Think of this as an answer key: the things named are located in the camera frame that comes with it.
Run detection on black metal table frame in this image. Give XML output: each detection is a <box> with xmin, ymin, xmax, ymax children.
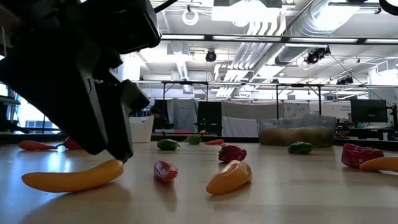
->
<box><xmin>132</xmin><ymin>80</ymin><xmax>210</xmax><ymax>102</ymax></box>
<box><xmin>222</xmin><ymin>82</ymin><xmax>324</xmax><ymax>121</ymax></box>

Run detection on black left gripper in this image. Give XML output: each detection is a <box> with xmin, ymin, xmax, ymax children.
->
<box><xmin>0</xmin><ymin>34</ymin><xmax>151</xmax><ymax>156</ymax></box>

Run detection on wide black standing panel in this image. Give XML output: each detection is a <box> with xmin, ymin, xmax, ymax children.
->
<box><xmin>197</xmin><ymin>101</ymin><xmax>223</xmax><ymax>136</ymax></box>

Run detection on white ring light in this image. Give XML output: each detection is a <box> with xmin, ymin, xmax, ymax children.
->
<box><xmin>182</xmin><ymin>9</ymin><xmax>200</xmax><ymax>26</ymax></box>

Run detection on cluttered background work desk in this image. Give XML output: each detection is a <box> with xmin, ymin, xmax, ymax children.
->
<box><xmin>330</xmin><ymin>121</ymin><xmax>398</xmax><ymax>141</ymax></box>

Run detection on small green toy pepper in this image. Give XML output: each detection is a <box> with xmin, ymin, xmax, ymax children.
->
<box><xmin>183</xmin><ymin>134</ymin><xmax>202</xmax><ymax>146</ymax></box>
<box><xmin>287</xmin><ymin>141</ymin><xmax>315</xmax><ymax>155</ymax></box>
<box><xmin>156</xmin><ymin>138</ymin><xmax>180</xmax><ymax>151</ymax></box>

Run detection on narrow black standing panel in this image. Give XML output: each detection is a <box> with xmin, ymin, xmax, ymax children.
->
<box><xmin>154</xmin><ymin>99</ymin><xmax>169</xmax><ymax>130</ymax></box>

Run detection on white plastic basket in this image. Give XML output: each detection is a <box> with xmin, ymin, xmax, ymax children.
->
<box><xmin>129</xmin><ymin>115</ymin><xmax>155</xmax><ymax>144</ymax></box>

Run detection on long ceiling light strip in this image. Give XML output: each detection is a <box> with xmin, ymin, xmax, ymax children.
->
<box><xmin>160</xmin><ymin>33</ymin><xmax>398</xmax><ymax>44</ymax></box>

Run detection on long orange toy chili pepper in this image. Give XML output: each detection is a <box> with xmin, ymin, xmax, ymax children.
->
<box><xmin>21</xmin><ymin>159</ymin><xmax>124</xmax><ymax>194</ymax></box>

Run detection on grey fabric curtain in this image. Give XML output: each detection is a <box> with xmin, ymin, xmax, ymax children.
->
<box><xmin>167</xmin><ymin>98</ymin><xmax>199</xmax><ymax>133</ymax></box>

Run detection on dark grey desk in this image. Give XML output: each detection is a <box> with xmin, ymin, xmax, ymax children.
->
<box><xmin>0</xmin><ymin>95</ymin><xmax>21</xmax><ymax>106</ymax></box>

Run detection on person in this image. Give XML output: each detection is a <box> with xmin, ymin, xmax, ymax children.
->
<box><xmin>150</xmin><ymin>105</ymin><xmax>174</xmax><ymax>130</ymax></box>

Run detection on round black ceiling spotlight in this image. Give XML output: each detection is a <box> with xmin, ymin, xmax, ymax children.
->
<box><xmin>205</xmin><ymin>49</ymin><xmax>218</xmax><ymax>63</ymax></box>

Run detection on white fabric partition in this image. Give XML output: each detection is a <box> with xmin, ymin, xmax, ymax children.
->
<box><xmin>221</xmin><ymin>101</ymin><xmax>310</xmax><ymax>138</ymax></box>

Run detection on silver ventilation duct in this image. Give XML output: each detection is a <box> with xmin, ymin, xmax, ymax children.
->
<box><xmin>275</xmin><ymin>0</ymin><xmax>361</xmax><ymax>66</ymax></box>

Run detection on black background monitor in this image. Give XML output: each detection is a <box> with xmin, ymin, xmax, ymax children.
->
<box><xmin>350</xmin><ymin>98</ymin><xmax>389</xmax><ymax>123</ymax></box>

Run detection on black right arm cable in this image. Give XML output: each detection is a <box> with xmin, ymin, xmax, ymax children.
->
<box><xmin>378</xmin><ymin>0</ymin><xmax>398</xmax><ymax>16</ymax></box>

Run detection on clear grey plastic basket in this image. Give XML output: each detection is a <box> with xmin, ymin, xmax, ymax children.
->
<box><xmin>256</xmin><ymin>114</ymin><xmax>337</xmax><ymax>148</ymax></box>

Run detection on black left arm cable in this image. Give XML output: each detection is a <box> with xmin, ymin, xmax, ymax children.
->
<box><xmin>154</xmin><ymin>0</ymin><xmax>178</xmax><ymax>14</ymax></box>

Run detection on large bright window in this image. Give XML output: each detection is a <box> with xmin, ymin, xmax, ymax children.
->
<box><xmin>0</xmin><ymin>83</ymin><xmax>63</xmax><ymax>134</ymax></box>

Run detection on small red toy pepper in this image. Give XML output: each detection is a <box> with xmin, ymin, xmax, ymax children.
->
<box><xmin>55</xmin><ymin>136</ymin><xmax>84</xmax><ymax>151</ymax></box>
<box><xmin>217</xmin><ymin>143</ymin><xmax>248</xmax><ymax>164</ymax></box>
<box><xmin>341</xmin><ymin>142</ymin><xmax>384</xmax><ymax>169</ymax></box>

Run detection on black ceiling camera cluster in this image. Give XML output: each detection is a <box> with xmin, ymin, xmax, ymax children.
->
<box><xmin>303</xmin><ymin>46</ymin><xmax>332</xmax><ymax>65</ymax></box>

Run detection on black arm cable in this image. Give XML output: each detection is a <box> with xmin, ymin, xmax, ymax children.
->
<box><xmin>154</xmin><ymin>0</ymin><xmax>178</xmax><ymax>14</ymax></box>
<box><xmin>378</xmin><ymin>0</ymin><xmax>398</xmax><ymax>16</ymax></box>

